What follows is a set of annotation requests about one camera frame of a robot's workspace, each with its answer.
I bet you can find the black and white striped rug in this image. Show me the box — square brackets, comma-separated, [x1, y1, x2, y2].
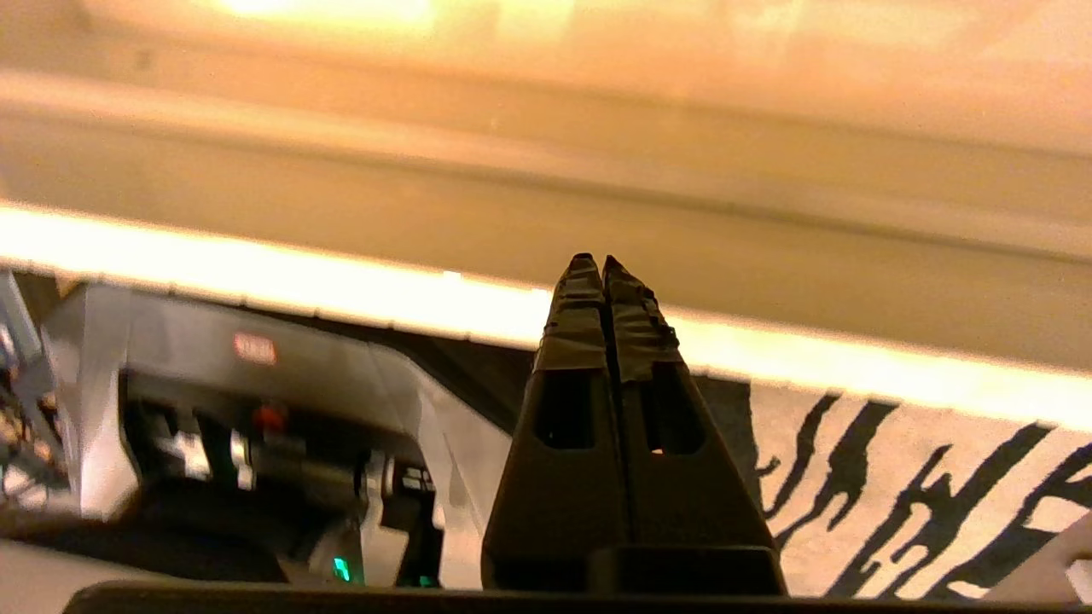
[695, 375, 1092, 601]

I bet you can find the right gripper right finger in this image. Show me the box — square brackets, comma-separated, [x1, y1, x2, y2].
[601, 254, 787, 596]

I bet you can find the wooden cabinet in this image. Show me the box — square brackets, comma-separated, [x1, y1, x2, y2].
[0, 0, 1092, 432]

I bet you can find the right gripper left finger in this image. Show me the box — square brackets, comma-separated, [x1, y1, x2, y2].
[480, 252, 634, 592]

